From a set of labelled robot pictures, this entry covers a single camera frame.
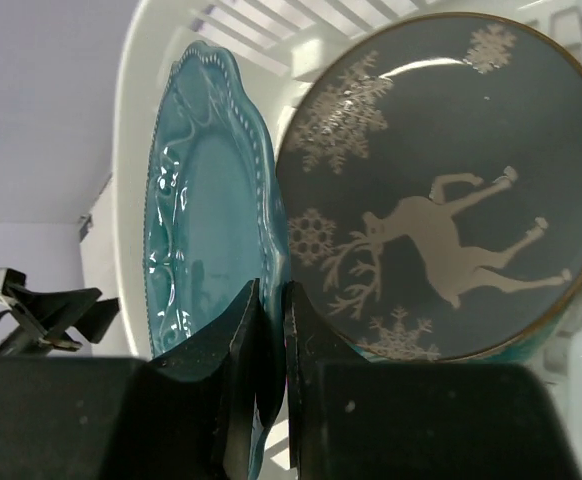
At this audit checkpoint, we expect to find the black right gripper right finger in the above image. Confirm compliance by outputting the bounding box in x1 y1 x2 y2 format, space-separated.
283 282 581 479

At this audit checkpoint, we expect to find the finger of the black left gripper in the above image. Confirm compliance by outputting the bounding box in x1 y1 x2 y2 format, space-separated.
40 298 119 350
5 286 103 342

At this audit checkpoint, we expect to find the red plate with teal flower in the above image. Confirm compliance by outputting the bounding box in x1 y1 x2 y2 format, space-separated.
353 317 556 364

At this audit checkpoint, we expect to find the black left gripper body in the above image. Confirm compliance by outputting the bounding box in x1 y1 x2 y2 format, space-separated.
0 294 52 359

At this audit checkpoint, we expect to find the teal scalloped plate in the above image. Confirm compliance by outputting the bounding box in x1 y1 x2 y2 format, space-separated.
142 41 290 478

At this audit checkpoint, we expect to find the grey plate with deer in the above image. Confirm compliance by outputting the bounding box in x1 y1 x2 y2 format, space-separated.
276 12 582 359

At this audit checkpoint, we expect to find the white plastic dish bin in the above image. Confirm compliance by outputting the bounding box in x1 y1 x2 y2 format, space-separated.
80 0 582 480

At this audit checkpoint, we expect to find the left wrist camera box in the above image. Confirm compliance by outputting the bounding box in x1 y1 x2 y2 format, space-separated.
0 267 26 306

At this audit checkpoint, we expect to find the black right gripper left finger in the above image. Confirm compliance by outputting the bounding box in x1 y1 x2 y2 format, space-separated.
0 280 262 479

